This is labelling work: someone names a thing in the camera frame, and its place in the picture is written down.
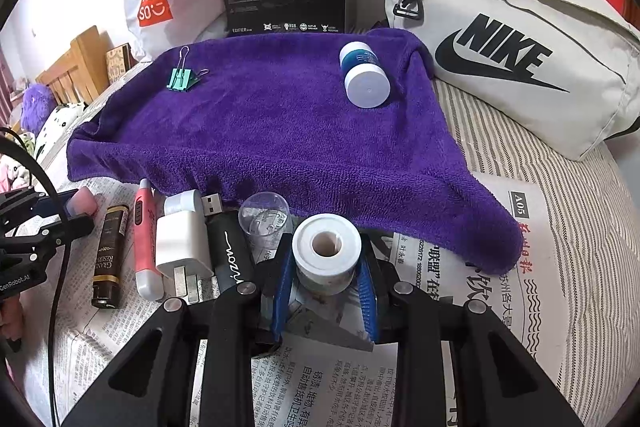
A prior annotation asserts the grey sling bag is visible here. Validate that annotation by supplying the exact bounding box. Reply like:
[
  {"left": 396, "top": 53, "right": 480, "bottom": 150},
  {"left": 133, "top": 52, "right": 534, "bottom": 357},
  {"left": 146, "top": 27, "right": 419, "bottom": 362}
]
[{"left": 381, "top": 0, "right": 640, "bottom": 162}]

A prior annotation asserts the pink cloth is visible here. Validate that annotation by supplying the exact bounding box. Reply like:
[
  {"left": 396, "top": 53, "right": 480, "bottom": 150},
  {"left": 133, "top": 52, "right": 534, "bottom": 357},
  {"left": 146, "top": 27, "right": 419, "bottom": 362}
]
[{"left": 0, "top": 154, "right": 31, "bottom": 192}]

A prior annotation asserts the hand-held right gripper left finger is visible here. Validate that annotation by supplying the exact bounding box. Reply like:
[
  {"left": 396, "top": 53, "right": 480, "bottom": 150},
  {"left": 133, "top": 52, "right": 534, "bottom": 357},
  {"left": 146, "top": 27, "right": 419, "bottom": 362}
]
[{"left": 62, "top": 232, "right": 301, "bottom": 427}]

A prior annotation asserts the white charger plug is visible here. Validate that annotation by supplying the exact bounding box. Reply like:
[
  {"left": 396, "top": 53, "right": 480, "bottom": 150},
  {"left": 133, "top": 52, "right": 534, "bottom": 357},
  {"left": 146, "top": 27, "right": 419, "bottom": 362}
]
[{"left": 155, "top": 189, "right": 210, "bottom": 305}]

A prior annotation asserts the black usb drive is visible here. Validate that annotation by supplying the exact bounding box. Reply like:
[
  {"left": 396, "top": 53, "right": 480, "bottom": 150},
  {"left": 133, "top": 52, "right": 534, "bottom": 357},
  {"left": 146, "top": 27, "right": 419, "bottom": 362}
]
[{"left": 200, "top": 192, "right": 258, "bottom": 295}]

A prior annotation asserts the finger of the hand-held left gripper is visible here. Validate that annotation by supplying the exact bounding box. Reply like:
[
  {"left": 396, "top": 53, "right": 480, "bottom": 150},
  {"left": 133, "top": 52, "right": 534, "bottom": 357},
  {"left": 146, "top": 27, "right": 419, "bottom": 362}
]
[
  {"left": 0, "top": 216, "right": 96, "bottom": 260},
  {"left": 0, "top": 191, "right": 71, "bottom": 228}
]

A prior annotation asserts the pink digital thermometer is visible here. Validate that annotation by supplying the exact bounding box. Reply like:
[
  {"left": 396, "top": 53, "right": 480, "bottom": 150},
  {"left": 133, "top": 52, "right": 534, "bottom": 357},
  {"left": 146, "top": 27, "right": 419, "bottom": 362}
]
[{"left": 134, "top": 178, "right": 166, "bottom": 300}]

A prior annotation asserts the black and gold tube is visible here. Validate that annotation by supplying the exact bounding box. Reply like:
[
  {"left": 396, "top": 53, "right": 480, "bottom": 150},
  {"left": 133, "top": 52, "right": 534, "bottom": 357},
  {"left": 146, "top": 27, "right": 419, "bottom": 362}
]
[{"left": 91, "top": 204, "right": 131, "bottom": 309}]

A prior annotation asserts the black cable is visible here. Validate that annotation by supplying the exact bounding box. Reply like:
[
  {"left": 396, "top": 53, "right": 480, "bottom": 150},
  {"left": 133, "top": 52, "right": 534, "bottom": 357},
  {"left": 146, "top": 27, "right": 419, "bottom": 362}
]
[{"left": 0, "top": 139, "right": 73, "bottom": 427}]

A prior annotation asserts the wooden headboard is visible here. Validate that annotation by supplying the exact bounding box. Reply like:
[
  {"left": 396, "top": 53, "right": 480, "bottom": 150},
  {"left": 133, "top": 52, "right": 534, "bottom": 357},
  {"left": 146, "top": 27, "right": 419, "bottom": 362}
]
[{"left": 35, "top": 25, "right": 113, "bottom": 108}]

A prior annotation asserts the clear plastic cup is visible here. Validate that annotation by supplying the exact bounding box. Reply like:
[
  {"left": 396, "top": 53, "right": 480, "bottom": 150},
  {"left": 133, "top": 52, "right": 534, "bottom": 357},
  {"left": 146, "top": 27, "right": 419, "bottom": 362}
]
[{"left": 238, "top": 192, "right": 292, "bottom": 265}]

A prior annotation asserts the white tape roll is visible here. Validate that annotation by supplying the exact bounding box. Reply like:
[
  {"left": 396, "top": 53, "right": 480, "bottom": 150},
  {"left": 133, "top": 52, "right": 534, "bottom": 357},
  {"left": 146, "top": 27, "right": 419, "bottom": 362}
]
[{"left": 291, "top": 213, "right": 361, "bottom": 295}]

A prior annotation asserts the green binder clip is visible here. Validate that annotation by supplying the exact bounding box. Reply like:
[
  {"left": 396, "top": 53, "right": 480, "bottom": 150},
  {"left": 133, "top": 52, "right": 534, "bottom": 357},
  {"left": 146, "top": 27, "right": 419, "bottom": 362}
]
[{"left": 166, "top": 47, "right": 210, "bottom": 94}]

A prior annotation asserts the white spotted pillow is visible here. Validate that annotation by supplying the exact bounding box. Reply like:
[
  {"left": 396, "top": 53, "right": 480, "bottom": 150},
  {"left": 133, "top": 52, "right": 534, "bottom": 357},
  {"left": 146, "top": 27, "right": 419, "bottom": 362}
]
[{"left": 32, "top": 99, "right": 108, "bottom": 168}]

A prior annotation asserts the purple plush toy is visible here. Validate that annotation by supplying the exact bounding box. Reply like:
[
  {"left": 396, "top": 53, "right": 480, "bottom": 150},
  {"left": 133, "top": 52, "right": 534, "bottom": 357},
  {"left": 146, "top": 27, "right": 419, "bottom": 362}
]
[{"left": 20, "top": 82, "right": 56, "bottom": 132}]

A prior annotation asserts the purple towel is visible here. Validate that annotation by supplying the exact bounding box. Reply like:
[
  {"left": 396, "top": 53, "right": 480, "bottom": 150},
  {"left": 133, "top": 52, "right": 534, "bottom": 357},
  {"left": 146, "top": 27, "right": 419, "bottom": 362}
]
[{"left": 66, "top": 28, "right": 525, "bottom": 276}]

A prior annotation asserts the newspaper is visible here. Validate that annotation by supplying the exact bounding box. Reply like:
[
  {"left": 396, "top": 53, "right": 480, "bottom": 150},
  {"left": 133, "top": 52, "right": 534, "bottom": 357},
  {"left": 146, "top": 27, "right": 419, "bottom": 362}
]
[{"left": 50, "top": 177, "right": 571, "bottom": 427}]

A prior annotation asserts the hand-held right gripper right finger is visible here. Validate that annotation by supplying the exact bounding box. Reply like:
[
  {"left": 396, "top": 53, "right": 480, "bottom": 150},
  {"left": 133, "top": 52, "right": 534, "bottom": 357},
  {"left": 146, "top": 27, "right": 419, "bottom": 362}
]
[{"left": 352, "top": 232, "right": 586, "bottom": 427}]

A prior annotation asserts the brown patterned box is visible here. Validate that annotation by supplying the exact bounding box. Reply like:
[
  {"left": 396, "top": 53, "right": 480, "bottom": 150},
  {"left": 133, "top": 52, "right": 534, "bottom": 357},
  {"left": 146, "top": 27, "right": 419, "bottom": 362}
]
[{"left": 105, "top": 44, "right": 133, "bottom": 82}]

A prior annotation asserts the pink and blue sponge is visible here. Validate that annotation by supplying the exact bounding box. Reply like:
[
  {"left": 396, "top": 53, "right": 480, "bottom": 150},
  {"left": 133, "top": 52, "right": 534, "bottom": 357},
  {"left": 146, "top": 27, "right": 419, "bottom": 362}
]
[{"left": 65, "top": 187, "right": 98, "bottom": 218}]

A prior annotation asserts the white bottle with blue label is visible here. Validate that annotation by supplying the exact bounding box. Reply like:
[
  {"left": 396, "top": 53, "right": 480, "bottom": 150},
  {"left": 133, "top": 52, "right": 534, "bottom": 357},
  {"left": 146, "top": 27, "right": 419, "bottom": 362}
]
[{"left": 339, "top": 42, "right": 391, "bottom": 109}]

